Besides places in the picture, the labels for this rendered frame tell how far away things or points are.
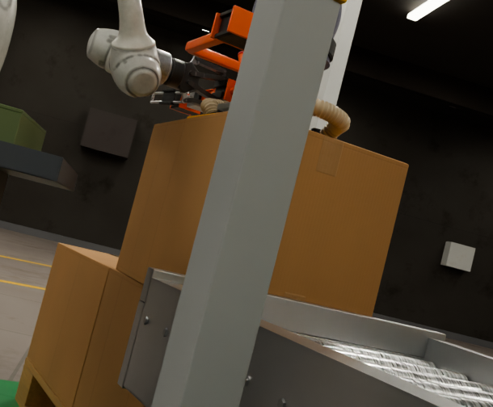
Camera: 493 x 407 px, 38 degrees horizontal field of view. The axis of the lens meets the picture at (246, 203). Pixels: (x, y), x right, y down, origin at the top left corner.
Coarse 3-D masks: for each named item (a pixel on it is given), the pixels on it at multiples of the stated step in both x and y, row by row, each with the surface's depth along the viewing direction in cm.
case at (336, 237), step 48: (192, 144) 158; (336, 144) 145; (144, 192) 183; (192, 192) 150; (336, 192) 146; (384, 192) 150; (144, 240) 172; (192, 240) 143; (288, 240) 142; (336, 240) 146; (384, 240) 151; (288, 288) 142; (336, 288) 147
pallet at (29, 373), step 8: (24, 368) 239; (32, 368) 230; (24, 376) 236; (32, 376) 228; (40, 376) 220; (24, 384) 234; (32, 384) 229; (40, 384) 218; (16, 392) 240; (24, 392) 231; (32, 392) 229; (40, 392) 230; (48, 392) 209; (16, 400) 238; (24, 400) 229; (32, 400) 229; (40, 400) 230; (48, 400) 231; (56, 400) 201
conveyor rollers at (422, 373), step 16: (352, 352) 129; (368, 352) 140; (384, 352) 144; (384, 368) 120; (400, 368) 123; (416, 368) 134; (432, 368) 137; (416, 384) 111; (432, 384) 113; (448, 384) 126; (464, 384) 128; (480, 384) 131; (464, 400) 104; (480, 400) 117
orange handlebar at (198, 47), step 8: (192, 40) 155; (200, 40) 150; (208, 40) 147; (216, 40) 144; (192, 48) 155; (200, 48) 153; (200, 56) 159; (208, 56) 160; (216, 56) 161; (224, 56) 162; (224, 64) 162; (232, 64) 162; (240, 64) 163; (232, 88) 190
